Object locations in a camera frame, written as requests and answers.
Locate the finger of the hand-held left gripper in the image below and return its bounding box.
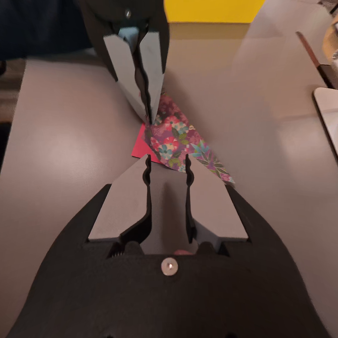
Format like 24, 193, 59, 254
139, 31, 166, 125
103, 26, 153, 125

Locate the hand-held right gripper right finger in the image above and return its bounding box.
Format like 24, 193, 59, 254
185, 154, 249, 250

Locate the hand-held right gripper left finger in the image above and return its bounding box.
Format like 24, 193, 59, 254
88, 154, 153, 245

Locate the floral and pink origami paper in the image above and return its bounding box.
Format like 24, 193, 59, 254
131, 91, 235, 184

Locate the dark blue cloth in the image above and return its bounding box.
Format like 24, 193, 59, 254
0, 0, 93, 62

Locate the white metal stand base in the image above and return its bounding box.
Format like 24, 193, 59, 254
313, 87, 338, 157

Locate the dark brown strip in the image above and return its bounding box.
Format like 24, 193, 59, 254
296, 31, 322, 68

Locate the round wooden board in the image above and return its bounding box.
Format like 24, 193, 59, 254
322, 21, 338, 62

